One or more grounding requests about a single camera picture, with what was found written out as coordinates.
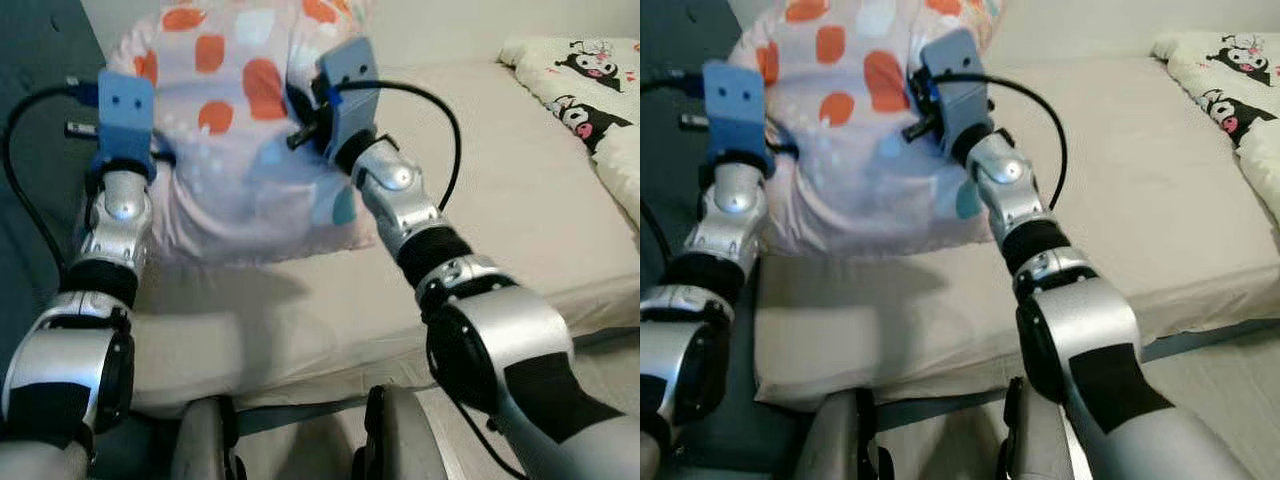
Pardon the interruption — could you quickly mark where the pink patterned pillow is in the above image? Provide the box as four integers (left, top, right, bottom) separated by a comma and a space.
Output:
105, 0, 387, 264
740, 0, 1007, 259

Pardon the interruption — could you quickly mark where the cream cartoon print blanket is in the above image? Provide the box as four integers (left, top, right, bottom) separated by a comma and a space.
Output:
1152, 30, 1280, 223
498, 37, 641, 233

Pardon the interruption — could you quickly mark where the blue upholstered headboard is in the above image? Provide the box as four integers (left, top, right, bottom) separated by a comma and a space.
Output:
640, 0, 749, 291
0, 0, 109, 381

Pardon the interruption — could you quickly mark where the beige sheeted mattress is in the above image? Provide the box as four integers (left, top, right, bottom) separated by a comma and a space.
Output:
130, 60, 641, 416
752, 55, 1280, 413

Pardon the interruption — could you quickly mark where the dark grey right robot leg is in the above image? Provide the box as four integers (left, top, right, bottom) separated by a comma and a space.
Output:
998, 375, 1079, 480
350, 385, 453, 480

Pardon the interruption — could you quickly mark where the dark grey robot leg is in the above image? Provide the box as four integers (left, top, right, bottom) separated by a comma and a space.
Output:
998, 375, 1079, 480
170, 395, 247, 480
795, 390, 893, 480
350, 385, 453, 480

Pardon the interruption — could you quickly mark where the dark grey left robot leg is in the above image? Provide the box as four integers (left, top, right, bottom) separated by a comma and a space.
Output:
170, 395, 247, 480
795, 390, 893, 480

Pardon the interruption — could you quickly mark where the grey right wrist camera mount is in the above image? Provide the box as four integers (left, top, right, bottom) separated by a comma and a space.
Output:
920, 28, 995, 153
318, 37, 382, 159

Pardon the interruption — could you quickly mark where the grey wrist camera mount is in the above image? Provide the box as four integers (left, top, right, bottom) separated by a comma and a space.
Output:
318, 37, 382, 159
920, 28, 995, 153
93, 70, 158, 169
702, 60, 770, 169

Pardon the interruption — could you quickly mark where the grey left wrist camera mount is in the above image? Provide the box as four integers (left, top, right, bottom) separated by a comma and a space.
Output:
93, 70, 158, 169
702, 60, 770, 169

